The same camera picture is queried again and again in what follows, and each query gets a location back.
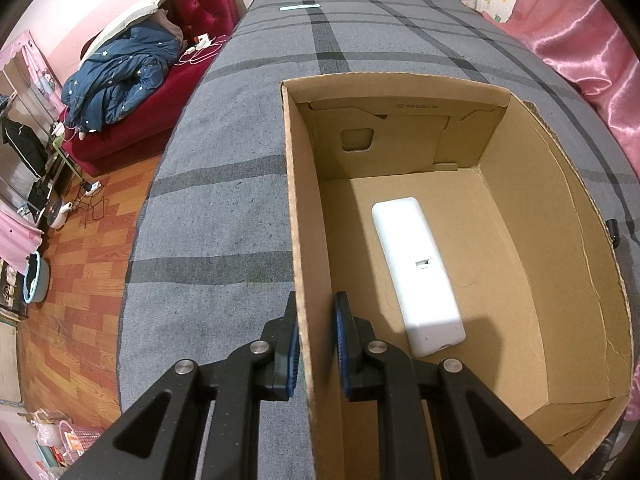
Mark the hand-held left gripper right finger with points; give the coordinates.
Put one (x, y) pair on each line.
(342, 355)

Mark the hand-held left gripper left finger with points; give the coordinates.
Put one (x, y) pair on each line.
(293, 365)

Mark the white remote control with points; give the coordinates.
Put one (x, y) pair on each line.
(415, 280)

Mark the brown cardboard box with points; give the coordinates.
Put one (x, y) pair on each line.
(310, 210)

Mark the black cylindrical object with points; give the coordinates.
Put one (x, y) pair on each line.
(613, 230)

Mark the grey plaid blanket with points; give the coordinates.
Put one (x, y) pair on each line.
(225, 160)

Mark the pink plastic basket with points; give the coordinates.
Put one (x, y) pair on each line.
(75, 440)

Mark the blue plastic basin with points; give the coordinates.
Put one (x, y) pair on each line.
(39, 290)

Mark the white power strip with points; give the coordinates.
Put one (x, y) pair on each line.
(92, 187)

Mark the small white floor appliance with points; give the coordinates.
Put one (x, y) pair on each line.
(59, 215)

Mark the dark red sofa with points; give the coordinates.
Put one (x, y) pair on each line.
(145, 120)

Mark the pink hanging cloth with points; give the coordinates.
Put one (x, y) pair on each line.
(17, 237)

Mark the light green stand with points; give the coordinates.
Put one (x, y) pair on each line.
(65, 152)

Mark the white charger with red mark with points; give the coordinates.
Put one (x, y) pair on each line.
(202, 41)

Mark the blue star-print duvet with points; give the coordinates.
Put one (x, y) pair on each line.
(120, 75)

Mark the black hanging garment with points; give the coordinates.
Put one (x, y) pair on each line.
(22, 147)

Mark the pale green flat bar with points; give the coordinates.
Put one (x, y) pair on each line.
(300, 7)

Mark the brown cloth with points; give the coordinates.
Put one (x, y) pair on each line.
(169, 24)

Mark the white pillow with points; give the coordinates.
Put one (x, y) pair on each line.
(135, 12)

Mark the metal clothes rack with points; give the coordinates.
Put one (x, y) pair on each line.
(10, 95)

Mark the pink satin curtain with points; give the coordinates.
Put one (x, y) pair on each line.
(575, 25)

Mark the pink ruffled rack cover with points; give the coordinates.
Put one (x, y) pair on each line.
(17, 50)

